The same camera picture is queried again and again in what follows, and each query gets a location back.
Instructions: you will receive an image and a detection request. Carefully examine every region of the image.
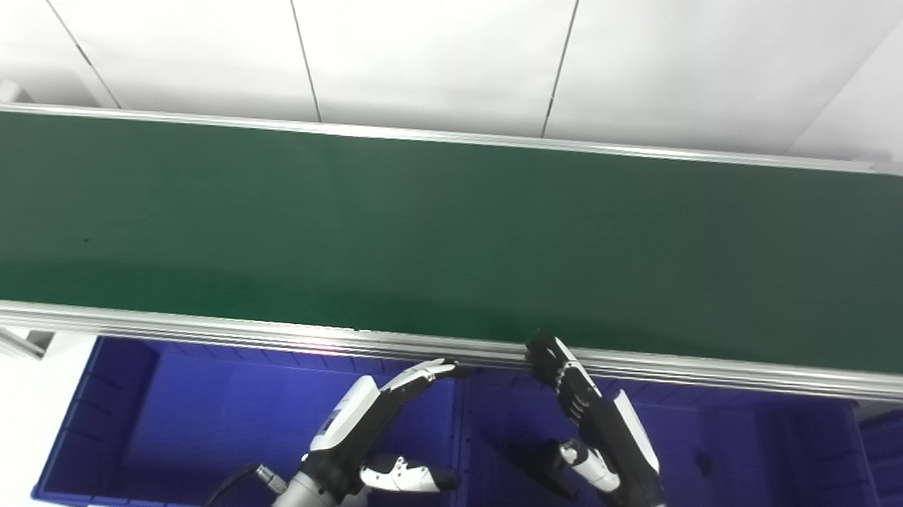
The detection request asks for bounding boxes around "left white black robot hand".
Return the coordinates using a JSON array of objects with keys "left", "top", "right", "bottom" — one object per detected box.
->
[{"left": 295, "top": 357, "right": 481, "bottom": 507}]

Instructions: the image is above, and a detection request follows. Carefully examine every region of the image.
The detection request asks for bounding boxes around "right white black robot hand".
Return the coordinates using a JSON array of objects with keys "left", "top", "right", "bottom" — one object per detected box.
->
[{"left": 523, "top": 326, "right": 668, "bottom": 507}]

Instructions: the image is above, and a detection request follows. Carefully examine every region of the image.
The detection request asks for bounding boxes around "aluminium conveyor support leg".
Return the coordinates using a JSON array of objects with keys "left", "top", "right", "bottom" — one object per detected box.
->
[{"left": 0, "top": 321, "right": 57, "bottom": 362}]

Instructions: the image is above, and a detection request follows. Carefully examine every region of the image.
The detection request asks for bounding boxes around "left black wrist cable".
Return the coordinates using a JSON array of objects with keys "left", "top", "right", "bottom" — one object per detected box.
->
[{"left": 175, "top": 461, "right": 289, "bottom": 507}]

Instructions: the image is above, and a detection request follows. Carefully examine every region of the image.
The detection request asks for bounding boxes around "green conveyor belt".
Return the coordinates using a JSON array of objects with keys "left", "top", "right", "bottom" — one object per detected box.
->
[{"left": 0, "top": 59, "right": 903, "bottom": 429}]

